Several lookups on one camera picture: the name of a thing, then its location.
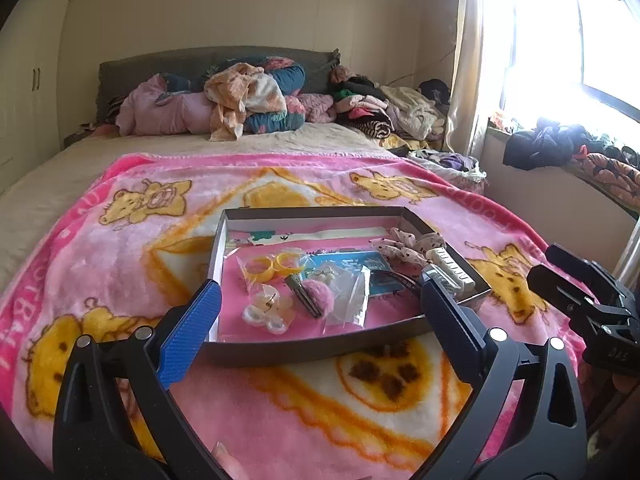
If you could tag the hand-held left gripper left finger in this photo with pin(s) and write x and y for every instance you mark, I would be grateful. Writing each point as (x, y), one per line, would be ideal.
(192, 330)

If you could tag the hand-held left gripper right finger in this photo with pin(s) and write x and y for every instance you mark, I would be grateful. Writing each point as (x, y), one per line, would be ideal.
(445, 305)

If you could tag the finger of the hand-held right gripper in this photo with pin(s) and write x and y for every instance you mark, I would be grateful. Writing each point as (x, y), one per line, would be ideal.
(555, 287)
(570, 260)

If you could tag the white hair claw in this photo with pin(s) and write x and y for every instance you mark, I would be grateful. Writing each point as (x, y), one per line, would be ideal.
(452, 265)

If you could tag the sheer dotted bow hair clip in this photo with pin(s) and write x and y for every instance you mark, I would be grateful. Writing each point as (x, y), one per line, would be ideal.
(405, 250)

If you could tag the bag of yellow rings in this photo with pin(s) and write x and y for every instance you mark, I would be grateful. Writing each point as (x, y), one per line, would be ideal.
(260, 265)

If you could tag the clear plastic bag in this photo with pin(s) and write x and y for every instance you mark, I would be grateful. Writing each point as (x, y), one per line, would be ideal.
(345, 292)

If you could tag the grey cardboard box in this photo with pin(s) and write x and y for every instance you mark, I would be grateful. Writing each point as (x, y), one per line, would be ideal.
(300, 350)

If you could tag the person's left hand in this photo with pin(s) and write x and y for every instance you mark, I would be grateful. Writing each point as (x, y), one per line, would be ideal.
(232, 462)

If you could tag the pink printed blanket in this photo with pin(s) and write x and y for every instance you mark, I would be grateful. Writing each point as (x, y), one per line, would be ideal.
(125, 270)

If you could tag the orange patterned cloth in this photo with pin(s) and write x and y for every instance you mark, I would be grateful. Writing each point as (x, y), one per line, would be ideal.
(615, 172)

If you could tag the dark cloth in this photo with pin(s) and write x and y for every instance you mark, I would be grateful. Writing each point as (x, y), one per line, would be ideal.
(550, 145)

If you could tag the pink pompom hair clip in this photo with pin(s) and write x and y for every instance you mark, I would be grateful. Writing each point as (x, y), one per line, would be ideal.
(317, 295)

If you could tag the heap of grey purple clothes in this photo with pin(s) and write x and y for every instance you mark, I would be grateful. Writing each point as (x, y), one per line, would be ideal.
(450, 165)

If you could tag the beige bed sheet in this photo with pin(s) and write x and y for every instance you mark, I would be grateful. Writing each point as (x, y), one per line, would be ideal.
(310, 140)

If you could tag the cream curtain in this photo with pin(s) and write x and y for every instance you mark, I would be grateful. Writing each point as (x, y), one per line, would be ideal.
(475, 60)

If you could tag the pink quilt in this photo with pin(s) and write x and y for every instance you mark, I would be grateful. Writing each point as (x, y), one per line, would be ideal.
(160, 110)

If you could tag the window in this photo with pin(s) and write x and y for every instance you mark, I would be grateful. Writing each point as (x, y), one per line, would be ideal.
(590, 35)

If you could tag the pink fluffy cloth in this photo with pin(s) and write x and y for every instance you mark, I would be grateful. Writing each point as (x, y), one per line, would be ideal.
(315, 107)

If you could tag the orange and cream cloth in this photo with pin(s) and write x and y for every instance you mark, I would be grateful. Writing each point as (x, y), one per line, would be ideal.
(240, 90)

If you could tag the pile of clothes on bed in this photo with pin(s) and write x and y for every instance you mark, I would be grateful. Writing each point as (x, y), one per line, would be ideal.
(290, 77)

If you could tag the grey bed headboard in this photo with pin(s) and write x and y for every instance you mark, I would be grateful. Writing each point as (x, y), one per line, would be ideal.
(150, 62)

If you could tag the cream wardrobe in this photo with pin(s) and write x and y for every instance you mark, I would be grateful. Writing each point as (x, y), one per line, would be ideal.
(30, 60)

